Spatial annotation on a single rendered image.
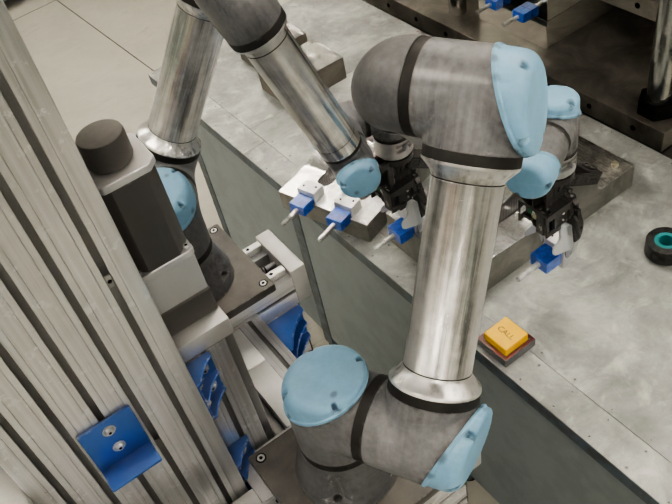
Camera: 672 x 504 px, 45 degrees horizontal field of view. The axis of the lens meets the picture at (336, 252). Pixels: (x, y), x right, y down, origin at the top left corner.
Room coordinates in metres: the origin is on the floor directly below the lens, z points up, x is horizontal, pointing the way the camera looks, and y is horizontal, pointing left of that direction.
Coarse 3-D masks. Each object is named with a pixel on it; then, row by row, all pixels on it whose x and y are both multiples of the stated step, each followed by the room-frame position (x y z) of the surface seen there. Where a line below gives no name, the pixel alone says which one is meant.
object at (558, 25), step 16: (480, 0) 2.13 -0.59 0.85; (512, 0) 2.02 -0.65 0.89; (528, 0) 1.96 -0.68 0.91; (544, 0) 1.91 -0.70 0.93; (560, 0) 1.92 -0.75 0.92; (576, 0) 1.95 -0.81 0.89; (592, 0) 1.98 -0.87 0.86; (480, 16) 2.14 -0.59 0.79; (496, 16) 2.07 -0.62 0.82; (512, 16) 2.02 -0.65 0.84; (544, 16) 1.91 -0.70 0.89; (560, 16) 1.92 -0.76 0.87; (576, 16) 1.95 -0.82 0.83; (592, 16) 1.99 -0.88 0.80; (512, 32) 2.02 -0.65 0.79; (528, 32) 1.96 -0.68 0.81; (544, 32) 1.91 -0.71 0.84; (560, 32) 1.92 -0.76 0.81; (544, 48) 1.91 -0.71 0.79
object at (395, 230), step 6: (402, 210) 1.25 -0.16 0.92; (402, 216) 1.24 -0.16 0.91; (396, 222) 1.23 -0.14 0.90; (390, 228) 1.22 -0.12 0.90; (396, 228) 1.21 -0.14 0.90; (402, 228) 1.21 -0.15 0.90; (408, 228) 1.21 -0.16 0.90; (414, 228) 1.21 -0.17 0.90; (390, 234) 1.22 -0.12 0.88; (396, 234) 1.20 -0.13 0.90; (402, 234) 1.19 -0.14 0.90; (408, 234) 1.20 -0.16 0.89; (384, 240) 1.20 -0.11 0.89; (390, 240) 1.20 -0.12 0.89; (396, 240) 1.20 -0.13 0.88; (402, 240) 1.19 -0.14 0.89; (378, 246) 1.19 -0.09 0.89
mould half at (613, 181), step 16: (592, 144) 1.38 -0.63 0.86; (592, 160) 1.33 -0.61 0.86; (608, 160) 1.32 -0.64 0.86; (624, 160) 1.30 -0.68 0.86; (608, 176) 1.27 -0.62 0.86; (624, 176) 1.27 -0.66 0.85; (512, 192) 1.25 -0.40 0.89; (576, 192) 1.20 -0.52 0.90; (592, 192) 1.22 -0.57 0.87; (608, 192) 1.24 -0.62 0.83; (592, 208) 1.22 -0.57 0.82; (512, 224) 1.17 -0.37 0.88; (528, 224) 1.16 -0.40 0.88; (416, 240) 1.19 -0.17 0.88; (496, 240) 1.13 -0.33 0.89; (512, 240) 1.12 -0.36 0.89; (528, 240) 1.13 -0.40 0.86; (416, 256) 1.20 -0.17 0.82; (496, 256) 1.09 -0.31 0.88; (512, 256) 1.11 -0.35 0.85; (528, 256) 1.13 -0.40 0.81; (496, 272) 1.09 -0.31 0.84
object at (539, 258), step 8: (544, 240) 1.04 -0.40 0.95; (552, 240) 1.03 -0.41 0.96; (544, 248) 1.03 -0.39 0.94; (552, 248) 1.02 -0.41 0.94; (536, 256) 1.01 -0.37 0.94; (544, 256) 1.01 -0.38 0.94; (552, 256) 1.00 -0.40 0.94; (560, 256) 1.00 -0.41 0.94; (536, 264) 1.00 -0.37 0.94; (544, 264) 0.99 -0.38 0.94; (552, 264) 0.99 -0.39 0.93; (560, 264) 1.01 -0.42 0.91; (528, 272) 0.99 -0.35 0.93; (544, 272) 0.99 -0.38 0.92; (520, 280) 0.98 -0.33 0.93
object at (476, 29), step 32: (384, 0) 2.41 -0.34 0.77; (416, 0) 2.33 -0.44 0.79; (448, 32) 2.14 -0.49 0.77; (480, 32) 2.06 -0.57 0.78; (576, 32) 1.95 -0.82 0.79; (608, 32) 1.91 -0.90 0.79; (640, 32) 1.88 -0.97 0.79; (544, 64) 1.83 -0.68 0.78; (576, 64) 1.80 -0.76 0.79; (608, 64) 1.77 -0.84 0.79; (640, 64) 1.73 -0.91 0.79; (608, 96) 1.63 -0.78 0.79; (640, 128) 1.50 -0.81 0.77
